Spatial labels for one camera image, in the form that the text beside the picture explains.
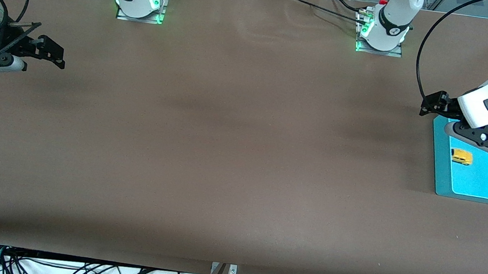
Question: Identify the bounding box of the small metal edge bracket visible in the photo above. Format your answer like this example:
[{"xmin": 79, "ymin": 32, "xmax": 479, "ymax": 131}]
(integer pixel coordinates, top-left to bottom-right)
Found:
[{"xmin": 210, "ymin": 262, "xmax": 239, "ymax": 274}]

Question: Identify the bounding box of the black cable on table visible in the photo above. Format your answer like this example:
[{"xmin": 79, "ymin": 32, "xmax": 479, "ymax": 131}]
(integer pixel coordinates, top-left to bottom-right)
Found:
[
  {"xmin": 330, "ymin": 0, "xmax": 368, "ymax": 14},
  {"xmin": 281, "ymin": 0, "xmax": 367, "ymax": 22}
]

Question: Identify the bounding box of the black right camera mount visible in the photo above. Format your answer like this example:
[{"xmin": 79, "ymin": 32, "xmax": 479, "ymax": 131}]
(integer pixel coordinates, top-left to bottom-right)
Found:
[{"xmin": 0, "ymin": 16, "xmax": 43, "ymax": 78}]

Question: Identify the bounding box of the turquoise storage box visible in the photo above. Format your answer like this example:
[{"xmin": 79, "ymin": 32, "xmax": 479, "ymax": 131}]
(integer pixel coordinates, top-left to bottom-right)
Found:
[{"xmin": 424, "ymin": 111, "xmax": 488, "ymax": 203}]

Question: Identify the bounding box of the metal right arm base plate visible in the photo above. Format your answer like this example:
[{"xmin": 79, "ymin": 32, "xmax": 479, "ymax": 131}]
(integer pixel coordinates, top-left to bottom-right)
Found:
[{"xmin": 115, "ymin": 0, "xmax": 168, "ymax": 26}]

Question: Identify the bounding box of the yellow beetle toy car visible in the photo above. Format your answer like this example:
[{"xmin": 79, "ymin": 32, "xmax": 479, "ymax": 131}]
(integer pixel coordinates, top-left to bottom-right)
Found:
[{"xmin": 449, "ymin": 148, "xmax": 474, "ymax": 167}]

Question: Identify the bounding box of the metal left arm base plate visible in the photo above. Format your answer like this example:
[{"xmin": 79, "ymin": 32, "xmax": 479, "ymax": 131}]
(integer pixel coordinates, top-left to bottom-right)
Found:
[{"xmin": 354, "ymin": 36, "xmax": 405, "ymax": 58}]

